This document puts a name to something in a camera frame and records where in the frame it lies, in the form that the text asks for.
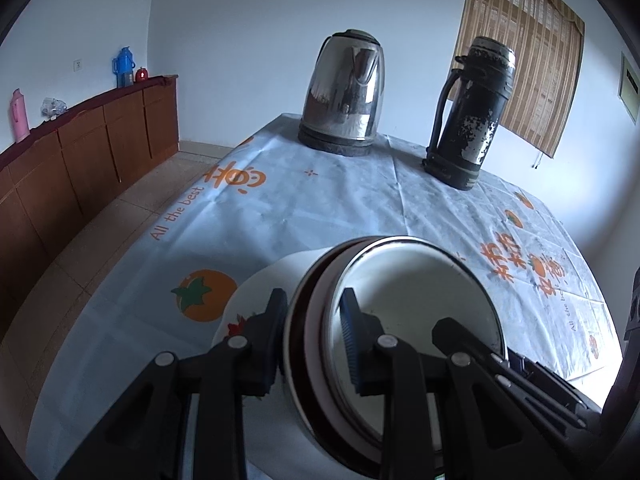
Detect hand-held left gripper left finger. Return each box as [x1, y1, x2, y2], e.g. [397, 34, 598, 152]
[55, 287, 290, 480]

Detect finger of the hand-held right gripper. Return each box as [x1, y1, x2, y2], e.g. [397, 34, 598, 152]
[507, 352, 603, 413]
[431, 316, 587, 430]

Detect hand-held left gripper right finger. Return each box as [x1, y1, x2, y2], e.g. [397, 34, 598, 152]
[337, 287, 546, 480]

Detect stainless steel bowl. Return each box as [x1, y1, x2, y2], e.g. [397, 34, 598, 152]
[281, 234, 511, 480]

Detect red plastic bowl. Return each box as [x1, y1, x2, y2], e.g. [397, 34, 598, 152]
[300, 240, 401, 466]

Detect white plate with red flowers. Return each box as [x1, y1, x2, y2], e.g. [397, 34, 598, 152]
[211, 249, 326, 401]

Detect white tablecloth with orange print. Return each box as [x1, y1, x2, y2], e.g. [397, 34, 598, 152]
[27, 112, 623, 480]

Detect worn black thermos flask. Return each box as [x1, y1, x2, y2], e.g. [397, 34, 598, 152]
[421, 36, 517, 191]

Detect stainless steel electric kettle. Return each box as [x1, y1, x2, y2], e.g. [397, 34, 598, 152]
[297, 30, 387, 157]

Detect brown wooden cabinet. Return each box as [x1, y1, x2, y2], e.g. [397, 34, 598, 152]
[0, 75, 180, 341]

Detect bamboo window blind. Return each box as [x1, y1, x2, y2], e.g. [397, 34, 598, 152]
[452, 0, 586, 158]

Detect blue thermos jug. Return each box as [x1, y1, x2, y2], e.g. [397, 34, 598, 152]
[112, 47, 136, 88]

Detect clear plastic wrapper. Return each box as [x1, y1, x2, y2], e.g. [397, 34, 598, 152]
[41, 97, 67, 121]

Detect pink thermos bottle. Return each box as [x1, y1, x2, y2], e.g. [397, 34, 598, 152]
[11, 88, 30, 143]

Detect white wall panel box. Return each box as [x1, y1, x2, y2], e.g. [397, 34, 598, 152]
[617, 51, 640, 126]

